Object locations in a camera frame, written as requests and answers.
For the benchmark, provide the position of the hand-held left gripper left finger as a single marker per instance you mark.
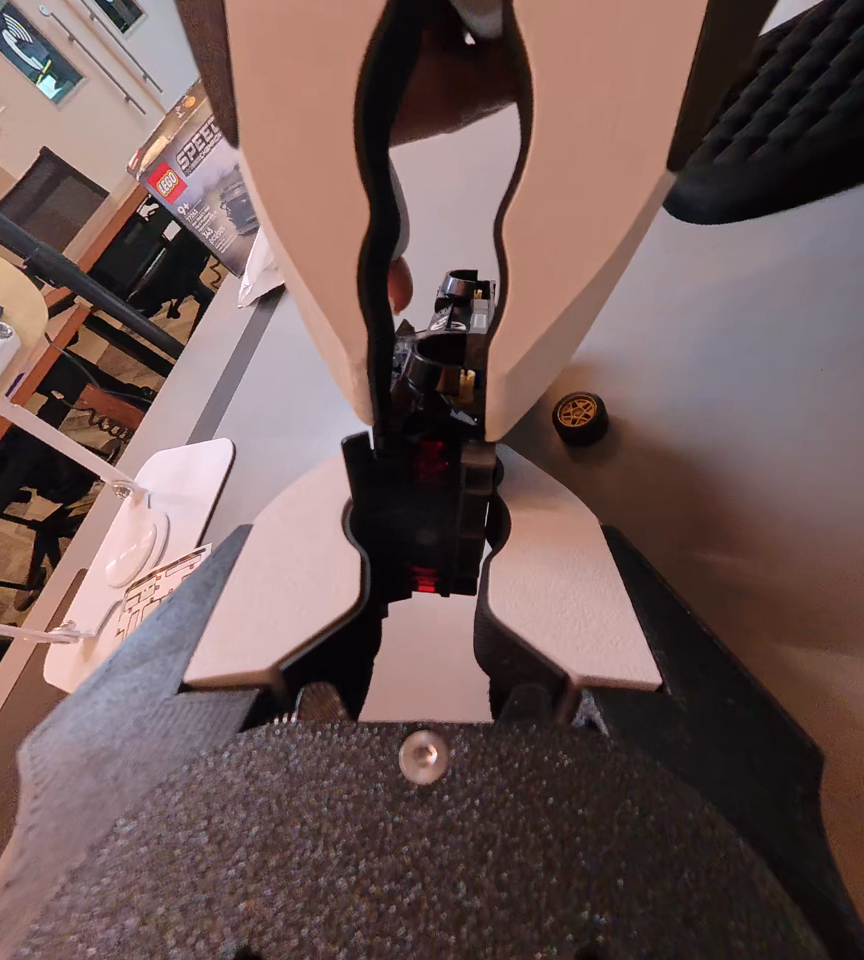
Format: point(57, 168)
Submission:
point(282, 593)

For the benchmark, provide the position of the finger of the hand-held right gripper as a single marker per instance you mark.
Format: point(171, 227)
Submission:
point(597, 150)
point(304, 150)

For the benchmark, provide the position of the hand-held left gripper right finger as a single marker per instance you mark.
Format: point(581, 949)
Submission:
point(567, 593)

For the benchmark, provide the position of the black lego car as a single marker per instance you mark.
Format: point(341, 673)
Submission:
point(424, 510)

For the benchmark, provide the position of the black lego wheel gold hub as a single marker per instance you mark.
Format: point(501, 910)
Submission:
point(581, 416)

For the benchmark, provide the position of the black lego set box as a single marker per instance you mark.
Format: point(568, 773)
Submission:
point(199, 180)

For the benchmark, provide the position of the person's right hand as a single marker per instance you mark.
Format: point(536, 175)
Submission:
point(455, 90)

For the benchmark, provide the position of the black dimpled wrist rest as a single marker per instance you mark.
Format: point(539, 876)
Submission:
point(822, 105)

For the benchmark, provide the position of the white sticker sheet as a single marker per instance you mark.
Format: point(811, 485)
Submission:
point(154, 600)

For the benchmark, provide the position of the clear plastic parts bag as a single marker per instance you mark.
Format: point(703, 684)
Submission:
point(259, 270)

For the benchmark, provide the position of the white booklet stand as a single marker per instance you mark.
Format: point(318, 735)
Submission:
point(177, 480)

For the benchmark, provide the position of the black tripod stand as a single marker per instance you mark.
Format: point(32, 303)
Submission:
point(87, 278)

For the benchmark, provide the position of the black office chair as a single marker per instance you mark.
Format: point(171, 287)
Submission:
point(49, 195)

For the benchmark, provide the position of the dark phone icon sign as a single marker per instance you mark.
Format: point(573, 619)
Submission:
point(27, 53)

